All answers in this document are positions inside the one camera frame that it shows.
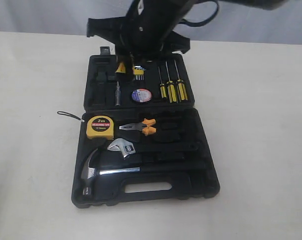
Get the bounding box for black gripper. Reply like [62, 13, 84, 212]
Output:
[115, 0, 196, 82]

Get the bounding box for left yellow black screwdriver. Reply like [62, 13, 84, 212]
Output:
[157, 66, 167, 99]

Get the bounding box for black plastic tool case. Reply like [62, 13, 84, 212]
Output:
[71, 46, 220, 209]

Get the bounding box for clear tester screwdriver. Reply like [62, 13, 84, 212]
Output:
[115, 81, 121, 106]

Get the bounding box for yellow hex key set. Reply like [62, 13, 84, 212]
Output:
[133, 65, 145, 81]

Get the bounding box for middle yellow black screwdriver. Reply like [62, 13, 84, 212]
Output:
[165, 62, 178, 103]

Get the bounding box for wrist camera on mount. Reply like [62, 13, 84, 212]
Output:
[86, 17, 124, 38]

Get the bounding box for steel claw hammer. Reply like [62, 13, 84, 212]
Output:
[81, 148, 206, 196]

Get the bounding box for yellow utility knife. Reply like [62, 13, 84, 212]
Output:
[115, 61, 126, 74]

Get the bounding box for adjustable wrench black handle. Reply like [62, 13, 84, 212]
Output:
[107, 138, 199, 159]

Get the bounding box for yellow black screwdriver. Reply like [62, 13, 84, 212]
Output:
[157, 66, 167, 99]
[174, 61, 188, 102]
[165, 62, 178, 103]

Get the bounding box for right yellow black screwdriver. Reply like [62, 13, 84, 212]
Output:
[174, 61, 188, 102]

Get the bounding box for yellow tape measure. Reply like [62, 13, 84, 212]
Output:
[57, 111, 114, 140]

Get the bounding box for orange black pliers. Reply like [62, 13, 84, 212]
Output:
[119, 112, 184, 137]

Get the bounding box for black electrical tape roll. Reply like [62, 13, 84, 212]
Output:
[131, 88, 152, 103]

